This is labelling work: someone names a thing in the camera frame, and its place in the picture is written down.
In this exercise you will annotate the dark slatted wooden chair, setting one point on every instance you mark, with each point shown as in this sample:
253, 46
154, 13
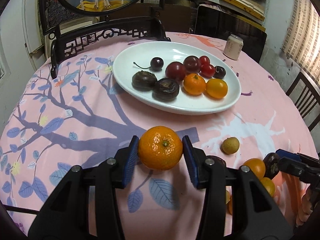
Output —
306, 100

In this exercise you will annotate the longan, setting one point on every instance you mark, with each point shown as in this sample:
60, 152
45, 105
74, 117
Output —
230, 145

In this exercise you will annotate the white board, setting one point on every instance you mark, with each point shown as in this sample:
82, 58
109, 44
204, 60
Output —
35, 25

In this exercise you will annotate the red cherry tomato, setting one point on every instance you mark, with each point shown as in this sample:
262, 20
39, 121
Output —
204, 60
207, 70

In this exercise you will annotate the light wooden picture frame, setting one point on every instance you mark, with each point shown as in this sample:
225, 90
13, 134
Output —
75, 25

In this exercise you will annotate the small mandarin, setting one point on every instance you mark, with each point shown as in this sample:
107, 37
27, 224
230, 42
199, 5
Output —
194, 84

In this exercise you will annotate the yellow tomato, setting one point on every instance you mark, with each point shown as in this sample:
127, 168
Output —
216, 88
268, 186

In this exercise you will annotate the black flat panel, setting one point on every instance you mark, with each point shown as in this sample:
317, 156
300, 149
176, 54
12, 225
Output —
230, 30

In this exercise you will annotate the white oval plate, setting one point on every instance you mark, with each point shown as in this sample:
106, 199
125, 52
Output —
130, 55

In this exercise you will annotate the orange tomato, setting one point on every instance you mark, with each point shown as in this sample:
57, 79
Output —
254, 167

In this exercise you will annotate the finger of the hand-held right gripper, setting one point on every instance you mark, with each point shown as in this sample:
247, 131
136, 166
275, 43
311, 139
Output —
297, 170
286, 153

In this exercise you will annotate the brown cardboard panel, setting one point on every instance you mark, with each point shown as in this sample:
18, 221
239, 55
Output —
177, 17

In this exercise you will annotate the dark cherry with stem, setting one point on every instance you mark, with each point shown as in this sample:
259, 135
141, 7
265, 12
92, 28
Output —
157, 63

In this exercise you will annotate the small dark red plum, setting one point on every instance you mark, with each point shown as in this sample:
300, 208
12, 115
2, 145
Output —
192, 63

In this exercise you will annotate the small dark cherry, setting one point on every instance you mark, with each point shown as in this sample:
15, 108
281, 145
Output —
219, 72

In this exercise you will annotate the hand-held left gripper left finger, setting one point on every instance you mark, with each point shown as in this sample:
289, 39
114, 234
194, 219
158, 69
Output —
130, 161

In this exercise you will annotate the dark wrinkled passion fruit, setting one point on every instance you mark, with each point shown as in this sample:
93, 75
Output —
272, 165

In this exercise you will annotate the pale drink can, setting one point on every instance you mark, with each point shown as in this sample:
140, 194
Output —
233, 47

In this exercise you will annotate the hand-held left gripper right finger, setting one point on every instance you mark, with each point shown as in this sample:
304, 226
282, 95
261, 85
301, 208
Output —
191, 163

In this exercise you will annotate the large dark red plum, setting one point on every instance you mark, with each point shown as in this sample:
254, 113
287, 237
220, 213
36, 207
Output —
175, 70

